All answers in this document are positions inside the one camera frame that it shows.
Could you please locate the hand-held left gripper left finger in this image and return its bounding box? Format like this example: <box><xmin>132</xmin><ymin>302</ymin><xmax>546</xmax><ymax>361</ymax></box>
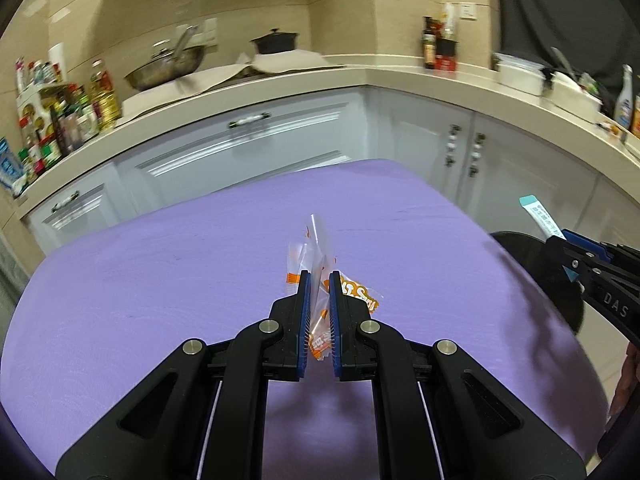
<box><xmin>55</xmin><ymin>270</ymin><xmax>313</xmax><ymax>480</ymax></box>

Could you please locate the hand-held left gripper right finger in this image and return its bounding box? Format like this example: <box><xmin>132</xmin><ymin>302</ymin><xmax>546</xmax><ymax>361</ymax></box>
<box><xmin>329</xmin><ymin>270</ymin><xmax>586</xmax><ymax>480</ymax></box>

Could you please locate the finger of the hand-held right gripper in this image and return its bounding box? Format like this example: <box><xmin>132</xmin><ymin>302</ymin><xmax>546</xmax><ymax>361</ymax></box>
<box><xmin>544</xmin><ymin>237</ymin><xmax>606</xmax><ymax>286</ymax></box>
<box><xmin>560</xmin><ymin>229</ymin><xmax>621</xmax><ymax>263</ymax></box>

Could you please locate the waste bin with black bag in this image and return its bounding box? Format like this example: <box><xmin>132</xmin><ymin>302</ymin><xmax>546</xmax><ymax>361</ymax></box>
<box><xmin>487</xmin><ymin>231</ymin><xmax>585</xmax><ymax>336</ymax></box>

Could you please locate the light blue tube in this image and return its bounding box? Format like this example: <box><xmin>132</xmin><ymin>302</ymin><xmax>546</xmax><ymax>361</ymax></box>
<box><xmin>519</xmin><ymin>195</ymin><xmax>566</xmax><ymax>241</ymax></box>

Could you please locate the clear wrapper with orange print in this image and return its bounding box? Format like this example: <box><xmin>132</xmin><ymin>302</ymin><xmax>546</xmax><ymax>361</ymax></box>
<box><xmin>286</xmin><ymin>212</ymin><xmax>383</xmax><ymax>361</ymax></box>

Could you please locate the person's right hand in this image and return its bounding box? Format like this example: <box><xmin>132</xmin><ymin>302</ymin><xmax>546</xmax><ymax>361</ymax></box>
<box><xmin>606</xmin><ymin>342</ymin><xmax>640</xmax><ymax>416</ymax></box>

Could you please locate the purple tablecloth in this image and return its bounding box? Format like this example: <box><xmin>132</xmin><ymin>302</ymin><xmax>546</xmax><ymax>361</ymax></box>
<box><xmin>0</xmin><ymin>158</ymin><xmax>611</xmax><ymax>480</ymax></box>

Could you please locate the white lidded container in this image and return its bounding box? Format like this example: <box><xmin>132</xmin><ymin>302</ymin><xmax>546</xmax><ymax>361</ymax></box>
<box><xmin>550</xmin><ymin>71</ymin><xmax>603</xmax><ymax>121</ymax></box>
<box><xmin>495</xmin><ymin>52</ymin><xmax>546</xmax><ymax>96</ymax></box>

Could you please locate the white spray bottle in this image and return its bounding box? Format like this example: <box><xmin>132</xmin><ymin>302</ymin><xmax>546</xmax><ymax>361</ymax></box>
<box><xmin>614</xmin><ymin>64</ymin><xmax>635</xmax><ymax>130</ymax></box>

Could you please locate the steel ladle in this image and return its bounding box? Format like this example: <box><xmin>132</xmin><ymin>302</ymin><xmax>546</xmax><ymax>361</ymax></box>
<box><xmin>550</xmin><ymin>46</ymin><xmax>578</xmax><ymax>78</ymax></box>

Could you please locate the black curtain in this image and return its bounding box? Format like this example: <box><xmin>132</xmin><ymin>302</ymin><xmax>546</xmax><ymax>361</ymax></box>
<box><xmin>492</xmin><ymin>0</ymin><xmax>640</xmax><ymax>111</ymax></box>

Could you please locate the dark glass oil bottle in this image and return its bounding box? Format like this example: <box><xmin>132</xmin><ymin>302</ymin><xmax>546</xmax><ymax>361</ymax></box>
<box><xmin>422</xmin><ymin>16</ymin><xmax>438</xmax><ymax>70</ymax></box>

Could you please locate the black cooking pot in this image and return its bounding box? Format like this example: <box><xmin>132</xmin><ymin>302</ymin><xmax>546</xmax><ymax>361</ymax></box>
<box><xmin>250</xmin><ymin>28</ymin><xmax>299</xmax><ymax>56</ymax></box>

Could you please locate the steel wok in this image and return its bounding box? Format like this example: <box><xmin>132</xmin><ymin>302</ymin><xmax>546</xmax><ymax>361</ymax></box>
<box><xmin>124</xmin><ymin>25</ymin><xmax>208</xmax><ymax>92</ymax></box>

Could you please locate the yellow cooking oil bottle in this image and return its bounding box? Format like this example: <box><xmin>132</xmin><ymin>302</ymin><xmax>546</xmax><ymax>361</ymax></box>
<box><xmin>90</xmin><ymin>60</ymin><xmax>122</xmax><ymax>131</ymax></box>

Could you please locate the group of condiment bottles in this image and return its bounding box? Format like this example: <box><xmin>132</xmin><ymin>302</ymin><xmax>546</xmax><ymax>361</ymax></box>
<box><xmin>14</xmin><ymin>55</ymin><xmax>101</xmax><ymax>176</ymax></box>

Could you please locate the blue and white packet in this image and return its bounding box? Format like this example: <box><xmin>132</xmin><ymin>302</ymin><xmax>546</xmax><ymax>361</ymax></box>
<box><xmin>0</xmin><ymin>137</ymin><xmax>28</xmax><ymax>196</ymax></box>

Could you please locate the beaded cabinet door handle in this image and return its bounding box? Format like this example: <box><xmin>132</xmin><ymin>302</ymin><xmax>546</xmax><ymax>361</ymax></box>
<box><xmin>469</xmin><ymin>132</ymin><xmax>487</xmax><ymax>178</ymax></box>
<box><xmin>445</xmin><ymin>124</ymin><xmax>461</xmax><ymax>167</ymax></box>

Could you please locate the long cabinet door handle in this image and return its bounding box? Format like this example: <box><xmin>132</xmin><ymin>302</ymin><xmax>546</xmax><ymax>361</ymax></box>
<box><xmin>228</xmin><ymin>113</ymin><xmax>271</xmax><ymax>129</ymax></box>

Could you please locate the short cabinet drawer handle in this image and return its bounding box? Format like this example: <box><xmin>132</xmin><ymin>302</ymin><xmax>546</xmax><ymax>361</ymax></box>
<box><xmin>51</xmin><ymin>190</ymin><xmax>81</xmax><ymax>212</ymax></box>

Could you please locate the white wall switch panel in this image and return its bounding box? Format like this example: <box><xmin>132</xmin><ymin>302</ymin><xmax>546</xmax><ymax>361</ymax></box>
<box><xmin>192</xmin><ymin>17</ymin><xmax>219</xmax><ymax>46</ymax></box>

